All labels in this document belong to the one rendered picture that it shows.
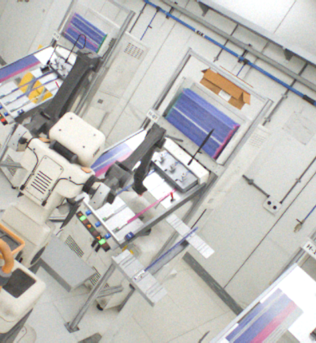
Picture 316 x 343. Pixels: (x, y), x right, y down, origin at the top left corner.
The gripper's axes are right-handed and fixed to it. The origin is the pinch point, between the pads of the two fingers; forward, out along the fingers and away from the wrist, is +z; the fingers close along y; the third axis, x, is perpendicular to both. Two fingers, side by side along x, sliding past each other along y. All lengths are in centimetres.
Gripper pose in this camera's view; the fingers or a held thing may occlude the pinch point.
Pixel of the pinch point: (140, 195)
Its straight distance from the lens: 257.2
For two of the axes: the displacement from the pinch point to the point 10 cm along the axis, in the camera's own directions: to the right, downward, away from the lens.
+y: -6.3, -5.9, 5.0
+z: 0.4, 6.2, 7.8
